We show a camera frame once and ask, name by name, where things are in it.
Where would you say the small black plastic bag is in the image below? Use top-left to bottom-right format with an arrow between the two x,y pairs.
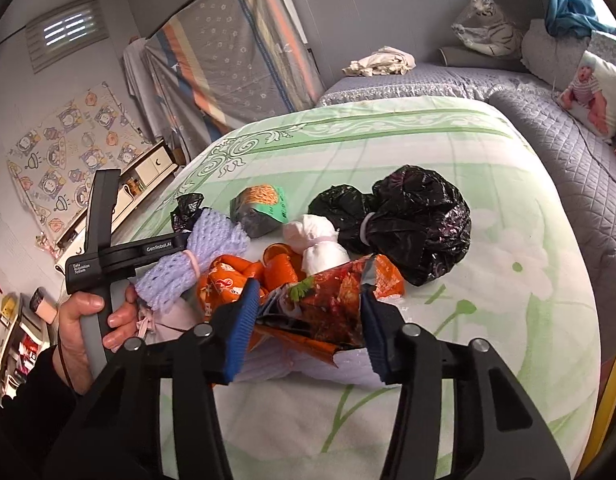
170,192 -> 205,233

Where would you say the red printed snack packet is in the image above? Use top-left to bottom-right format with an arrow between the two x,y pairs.
253,254 -> 406,368

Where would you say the crumpled beige cloth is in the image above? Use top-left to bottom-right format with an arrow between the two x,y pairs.
342,46 -> 416,78

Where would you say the window blind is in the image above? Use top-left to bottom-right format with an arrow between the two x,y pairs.
25,0 -> 111,73

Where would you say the green noodle packet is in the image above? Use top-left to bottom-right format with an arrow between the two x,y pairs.
229,185 -> 293,238

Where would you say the person's left hand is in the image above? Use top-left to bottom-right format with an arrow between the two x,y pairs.
58,284 -> 140,396

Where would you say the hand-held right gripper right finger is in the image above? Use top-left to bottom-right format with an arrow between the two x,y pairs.
358,287 -> 571,480

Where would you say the orange snack wrapper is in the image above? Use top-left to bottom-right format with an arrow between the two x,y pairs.
195,242 -> 300,323

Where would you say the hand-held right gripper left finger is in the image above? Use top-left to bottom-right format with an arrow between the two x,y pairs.
43,280 -> 261,480

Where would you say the cartoon printed wall cloth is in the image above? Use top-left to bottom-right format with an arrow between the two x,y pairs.
7,80 -> 151,247

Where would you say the grey pillow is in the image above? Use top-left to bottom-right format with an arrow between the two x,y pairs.
438,46 -> 529,72

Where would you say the white hanging garment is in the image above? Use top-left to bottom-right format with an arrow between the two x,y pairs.
123,37 -> 156,142

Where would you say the person's left forearm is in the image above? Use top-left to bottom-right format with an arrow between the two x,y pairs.
0,345 -> 91,480

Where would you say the striped upright mattress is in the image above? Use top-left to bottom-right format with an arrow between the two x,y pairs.
145,0 -> 325,136

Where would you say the tiger plush in plastic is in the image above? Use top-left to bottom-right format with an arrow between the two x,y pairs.
450,0 -> 525,57

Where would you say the yellow rimmed black bin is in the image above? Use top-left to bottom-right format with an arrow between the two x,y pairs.
585,345 -> 616,480

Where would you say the pink plastic bag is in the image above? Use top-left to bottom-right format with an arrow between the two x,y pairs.
135,305 -> 209,347

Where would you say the white board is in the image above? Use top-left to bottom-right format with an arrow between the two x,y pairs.
272,0 -> 309,46

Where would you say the cluttered shelf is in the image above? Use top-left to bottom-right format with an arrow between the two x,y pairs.
0,292 -> 56,401

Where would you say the white tissue bundle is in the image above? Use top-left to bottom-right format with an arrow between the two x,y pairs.
282,214 -> 351,276

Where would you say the grey quilted mattress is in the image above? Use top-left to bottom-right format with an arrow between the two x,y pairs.
315,62 -> 494,108
488,77 -> 616,356

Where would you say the white cabinet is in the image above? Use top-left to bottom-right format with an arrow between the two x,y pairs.
55,139 -> 181,261

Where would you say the large black plastic bag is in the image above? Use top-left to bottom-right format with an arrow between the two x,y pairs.
308,165 -> 473,287

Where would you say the purple foam net bundle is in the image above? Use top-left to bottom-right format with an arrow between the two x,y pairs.
135,210 -> 251,311

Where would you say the grey fleece cushion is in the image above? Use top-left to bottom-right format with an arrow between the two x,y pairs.
520,19 -> 596,78

